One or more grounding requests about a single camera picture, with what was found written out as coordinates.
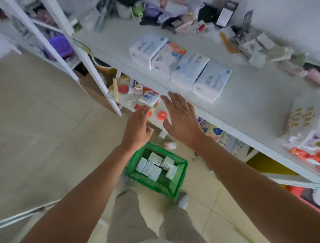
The person's left hand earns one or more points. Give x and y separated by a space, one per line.
136 130

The person's right hand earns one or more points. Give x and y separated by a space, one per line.
183 122

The person's left thumb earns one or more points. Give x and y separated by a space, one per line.
149 132

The person's right middle finger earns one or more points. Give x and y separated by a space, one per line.
176 99

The person's right little finger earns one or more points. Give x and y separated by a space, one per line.
192 109

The person's right thumb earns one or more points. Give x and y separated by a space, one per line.
168 126

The person's left forearm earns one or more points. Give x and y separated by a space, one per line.
85 200

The person's right forearm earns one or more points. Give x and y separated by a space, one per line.
255 195

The small white block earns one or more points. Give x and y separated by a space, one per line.
162 134

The orange round tag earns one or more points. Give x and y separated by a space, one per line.
162 115

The small white red object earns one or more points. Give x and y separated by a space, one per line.
170 145

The white blue toy packet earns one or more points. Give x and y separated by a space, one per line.
149 97

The colourful dotted packet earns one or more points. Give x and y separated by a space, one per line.
212 131

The pile of small white packets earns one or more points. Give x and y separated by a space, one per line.
155 165

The white tissue pack orange corner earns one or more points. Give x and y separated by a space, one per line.
166 60

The red round lid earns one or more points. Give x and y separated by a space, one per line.
123 89

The person's white left shoe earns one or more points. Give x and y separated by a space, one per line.
128 179

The person's white shoe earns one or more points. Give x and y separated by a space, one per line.
128 179
183 201

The wooden stick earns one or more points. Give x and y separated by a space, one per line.
115 90

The green plastic shopping basket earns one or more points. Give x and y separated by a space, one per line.
165 186

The white printed packet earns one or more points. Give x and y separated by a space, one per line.
236 146

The large white shelf unit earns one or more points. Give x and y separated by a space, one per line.
250 105

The person's white right shoe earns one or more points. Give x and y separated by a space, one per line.
183 201

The person's beige trousers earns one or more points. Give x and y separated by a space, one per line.
130 220

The purple pouch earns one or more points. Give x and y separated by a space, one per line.
151 10

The yellow box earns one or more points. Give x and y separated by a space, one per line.
267 165

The white card in black box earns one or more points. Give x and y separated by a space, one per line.
225 16

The green bottle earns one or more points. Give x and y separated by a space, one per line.
137 9

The black slotted spatula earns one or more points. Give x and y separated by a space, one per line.
245 21

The white pack with yellow dots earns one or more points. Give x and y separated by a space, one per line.
301 120

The orange packet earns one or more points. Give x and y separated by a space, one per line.
303 155

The purple plastic container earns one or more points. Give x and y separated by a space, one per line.
61 46

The red and black bag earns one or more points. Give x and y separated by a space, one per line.
306 197

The white metal bar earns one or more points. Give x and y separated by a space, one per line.
27 212

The narrow white shelf unit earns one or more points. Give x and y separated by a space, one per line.
35 33

